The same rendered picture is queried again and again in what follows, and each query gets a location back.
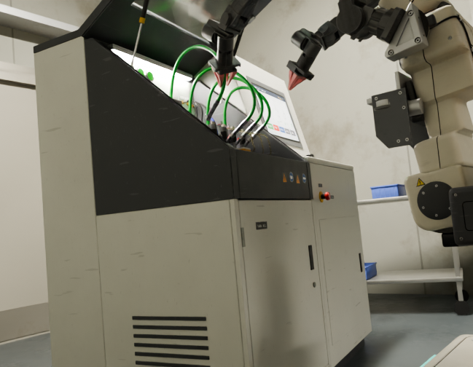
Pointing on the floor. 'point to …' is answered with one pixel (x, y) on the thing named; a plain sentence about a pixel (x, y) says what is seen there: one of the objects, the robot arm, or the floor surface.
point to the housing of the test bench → (68, 203)
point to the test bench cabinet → (177, 287)
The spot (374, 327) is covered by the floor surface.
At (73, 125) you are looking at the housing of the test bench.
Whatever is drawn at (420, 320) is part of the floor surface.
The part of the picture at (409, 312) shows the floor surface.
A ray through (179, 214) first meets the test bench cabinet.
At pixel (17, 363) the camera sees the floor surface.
